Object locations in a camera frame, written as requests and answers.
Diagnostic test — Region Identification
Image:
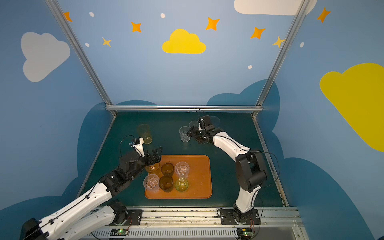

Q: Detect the right green circuit board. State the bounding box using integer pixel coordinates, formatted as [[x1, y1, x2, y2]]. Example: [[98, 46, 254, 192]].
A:
[[236, 228, 255, 240]]

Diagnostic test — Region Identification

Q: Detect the brown textured glass front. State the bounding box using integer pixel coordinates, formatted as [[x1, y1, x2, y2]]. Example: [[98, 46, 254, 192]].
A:
[[159, 176, 174, 193]]

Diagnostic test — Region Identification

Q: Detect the right aluminium frame post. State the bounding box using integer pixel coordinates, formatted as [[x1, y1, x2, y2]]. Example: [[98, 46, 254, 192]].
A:
[[252, 0, 317, 120]]

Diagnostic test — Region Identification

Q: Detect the clear ribbed glass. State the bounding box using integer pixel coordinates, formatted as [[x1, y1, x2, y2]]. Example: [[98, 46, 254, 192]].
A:
[[175, 162, 190, 178], [179, 126, 191, 143], [189, 121, 200, 128]]

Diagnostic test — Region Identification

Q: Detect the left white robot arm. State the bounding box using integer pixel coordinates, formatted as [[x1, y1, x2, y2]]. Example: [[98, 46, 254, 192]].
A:
[[20, 147, 163, 240]]

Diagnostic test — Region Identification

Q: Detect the horizontal aluminium back rail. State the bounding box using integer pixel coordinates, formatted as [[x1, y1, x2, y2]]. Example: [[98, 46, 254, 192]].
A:
[[106, 105, 263, 113]]

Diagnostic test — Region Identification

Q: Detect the clear faceted plastic glass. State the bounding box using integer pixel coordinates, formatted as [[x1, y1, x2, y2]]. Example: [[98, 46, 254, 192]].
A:
[[143, 174, 160, 193]]

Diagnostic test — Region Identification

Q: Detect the short yellow plastic glass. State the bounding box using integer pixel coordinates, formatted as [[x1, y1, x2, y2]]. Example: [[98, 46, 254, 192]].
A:
[[147, 163, 161, 175]]

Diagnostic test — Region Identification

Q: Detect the aluminium frame post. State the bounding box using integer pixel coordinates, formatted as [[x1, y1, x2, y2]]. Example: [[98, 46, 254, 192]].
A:
[[252, 0, 317, 120], [45, 0, 113, 107]]

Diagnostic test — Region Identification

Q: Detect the orange plastic tray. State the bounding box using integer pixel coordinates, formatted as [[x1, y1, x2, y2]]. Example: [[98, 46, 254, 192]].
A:
[[145, 155, 212, 200]]

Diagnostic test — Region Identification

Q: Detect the green circuit board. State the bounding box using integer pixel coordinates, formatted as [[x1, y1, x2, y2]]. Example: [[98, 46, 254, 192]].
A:
[[236, 228, 255, 240], [110, 229, 130, 237]]

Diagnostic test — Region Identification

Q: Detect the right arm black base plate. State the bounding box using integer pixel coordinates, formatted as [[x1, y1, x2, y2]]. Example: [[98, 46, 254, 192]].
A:
[[217, 208, 261, 225]]

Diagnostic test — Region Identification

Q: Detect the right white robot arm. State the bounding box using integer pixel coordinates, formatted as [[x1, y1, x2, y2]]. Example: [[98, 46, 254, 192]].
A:
[[187, 116, 268, 224]]

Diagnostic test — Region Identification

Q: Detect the tall yellow plastic glass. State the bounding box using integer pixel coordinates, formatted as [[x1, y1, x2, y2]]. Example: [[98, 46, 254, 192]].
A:
[[137, 124, 153, 145]]

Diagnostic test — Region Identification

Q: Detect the left aluminium frame post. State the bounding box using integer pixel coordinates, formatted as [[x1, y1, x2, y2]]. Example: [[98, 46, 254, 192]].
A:
[[45, 0, 113, 107]]

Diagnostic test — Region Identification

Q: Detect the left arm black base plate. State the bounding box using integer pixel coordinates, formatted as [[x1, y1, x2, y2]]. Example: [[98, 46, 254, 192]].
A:
[[109, 209, 143, 226]]

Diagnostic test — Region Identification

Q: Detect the short green glass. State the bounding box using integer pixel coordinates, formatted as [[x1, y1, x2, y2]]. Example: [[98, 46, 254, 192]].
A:
[[174, 178, 189, 192]]

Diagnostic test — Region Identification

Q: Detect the left green circuit board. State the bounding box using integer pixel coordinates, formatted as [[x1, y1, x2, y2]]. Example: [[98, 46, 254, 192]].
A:
[[110, 229, 130, 237]]

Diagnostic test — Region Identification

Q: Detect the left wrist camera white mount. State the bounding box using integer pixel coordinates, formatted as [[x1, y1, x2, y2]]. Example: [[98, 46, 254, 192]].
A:
[[130, 138, 145, 157]]

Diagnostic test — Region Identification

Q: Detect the dark brown textured glass back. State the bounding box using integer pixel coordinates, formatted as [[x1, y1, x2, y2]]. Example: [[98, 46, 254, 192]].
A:
[[161, 163, 175, 177]]

